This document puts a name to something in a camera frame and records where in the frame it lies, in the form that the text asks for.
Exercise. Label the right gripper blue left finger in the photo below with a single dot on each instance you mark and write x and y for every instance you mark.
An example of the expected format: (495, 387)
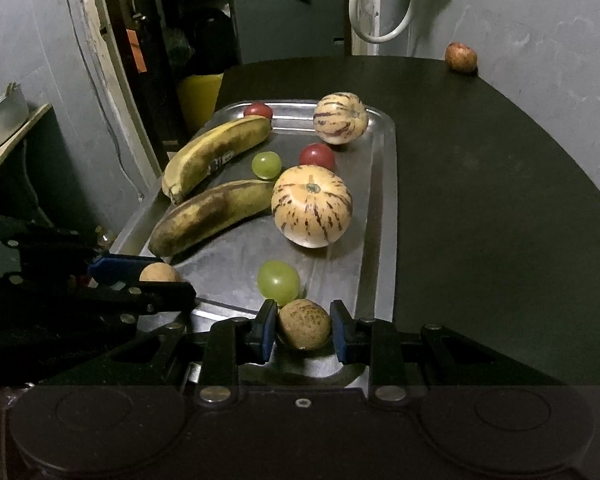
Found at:
(263, 332)

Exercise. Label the yellow bin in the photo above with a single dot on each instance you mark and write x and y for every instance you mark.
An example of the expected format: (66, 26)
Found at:
(198, 95)

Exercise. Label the metal tray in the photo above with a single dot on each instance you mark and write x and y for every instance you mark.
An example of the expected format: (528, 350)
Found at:
(359, 269)

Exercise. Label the red apple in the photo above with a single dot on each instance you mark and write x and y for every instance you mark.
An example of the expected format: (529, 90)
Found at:
(460, 57)

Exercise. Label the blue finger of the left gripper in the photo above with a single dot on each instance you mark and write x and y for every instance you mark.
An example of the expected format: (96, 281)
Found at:
(113, 268)

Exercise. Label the striped pepino melon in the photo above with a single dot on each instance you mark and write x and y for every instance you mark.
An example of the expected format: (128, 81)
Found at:
(340, 118)
(311, 206)

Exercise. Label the yellow banana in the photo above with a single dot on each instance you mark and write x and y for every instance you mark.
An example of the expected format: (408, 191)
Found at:
(209, 152)

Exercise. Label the metal pot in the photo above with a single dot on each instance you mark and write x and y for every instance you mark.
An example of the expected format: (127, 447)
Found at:
(14, 111)

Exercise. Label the green grape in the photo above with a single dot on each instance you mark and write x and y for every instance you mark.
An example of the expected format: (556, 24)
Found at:
(279, 281)
(267, 165)

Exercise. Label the spotted brown banana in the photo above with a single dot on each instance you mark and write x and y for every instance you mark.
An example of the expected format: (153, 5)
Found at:
(207, 214)

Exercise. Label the striped pepino melon on tray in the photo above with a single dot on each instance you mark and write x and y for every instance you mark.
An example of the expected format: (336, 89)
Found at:
(340, 118)

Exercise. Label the small brown round fruit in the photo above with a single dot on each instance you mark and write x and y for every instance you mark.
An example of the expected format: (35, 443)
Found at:
(159, 272)

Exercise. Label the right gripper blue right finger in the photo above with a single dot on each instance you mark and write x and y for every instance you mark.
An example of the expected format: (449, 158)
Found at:
(342, 325)

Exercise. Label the red tomato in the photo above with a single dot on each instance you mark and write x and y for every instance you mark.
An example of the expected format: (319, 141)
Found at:
(318, 154)
(258, 109)

